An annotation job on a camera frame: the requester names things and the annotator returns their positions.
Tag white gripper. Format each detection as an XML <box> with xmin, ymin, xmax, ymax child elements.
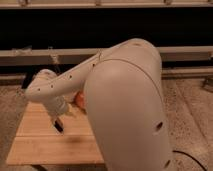
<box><xmin>43</xmin><ymin>96</ymin><xmax>69</xmax><ymax>120</ymax></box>

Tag black orange eraser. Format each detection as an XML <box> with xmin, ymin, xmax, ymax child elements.
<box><xmin>54</xmin><ymin>120</ymin><xmax>63</xmax><ymax>133</ymax></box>

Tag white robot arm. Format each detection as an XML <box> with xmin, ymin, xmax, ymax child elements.
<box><xmin>26</xmin><ymin>38</ymin><xmax>175</xmax><ymax>171</ymax></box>

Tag orange bowl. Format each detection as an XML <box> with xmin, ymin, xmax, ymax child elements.
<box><xmin>75</xmin><ymin>91</ymin><xmax>85</xmax><ymax>109</ymax></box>

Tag wooden table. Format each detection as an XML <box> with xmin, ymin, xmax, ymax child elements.
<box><xmin>6</xmin><ymin>102</ymin><xmax>103</xmax><ymax>165</ymax></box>

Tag grey horizontal rail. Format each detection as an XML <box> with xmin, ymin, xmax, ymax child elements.
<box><xmin>0</xmin><ymin>46</ymin><xmax>213</xmax><ymax>67</ymax></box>

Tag black cable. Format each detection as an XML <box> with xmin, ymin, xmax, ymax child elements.
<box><xmin>172</xmin><ymin>149</ymin><xmax>209</xmax><ymax>171</ymax></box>

